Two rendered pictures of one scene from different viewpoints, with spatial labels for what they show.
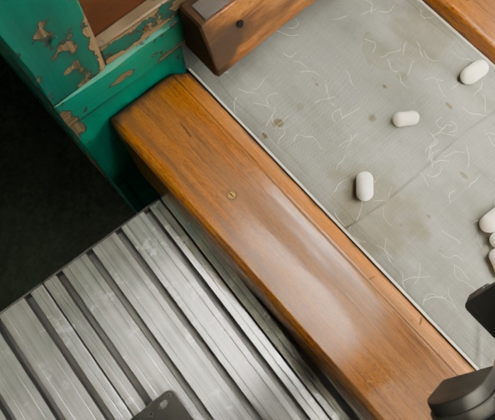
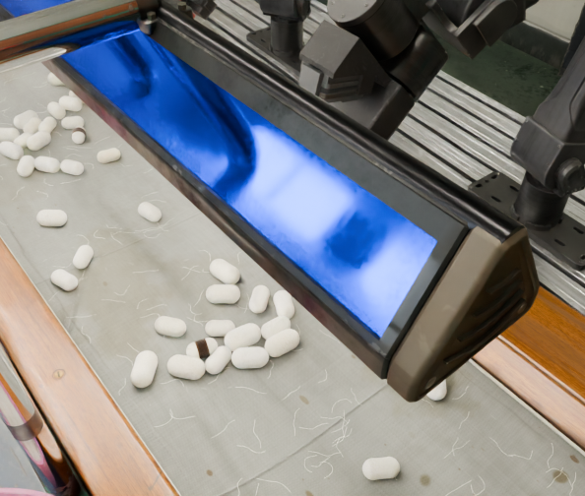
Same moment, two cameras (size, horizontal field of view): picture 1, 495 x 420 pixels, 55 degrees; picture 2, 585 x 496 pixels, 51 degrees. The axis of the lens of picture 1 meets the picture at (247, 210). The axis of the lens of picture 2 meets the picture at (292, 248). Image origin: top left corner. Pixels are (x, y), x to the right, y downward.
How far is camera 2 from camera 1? 57 cm
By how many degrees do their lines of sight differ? 60
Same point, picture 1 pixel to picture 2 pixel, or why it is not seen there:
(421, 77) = not seen: outside the picture
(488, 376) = (487, 13)
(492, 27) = not seen: outside the picture
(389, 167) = (399, 411)
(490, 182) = (272, 390)
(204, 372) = (552, 280)
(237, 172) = not seen: outside the picture
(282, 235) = (529, 324)
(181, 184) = not seen: outside the picture
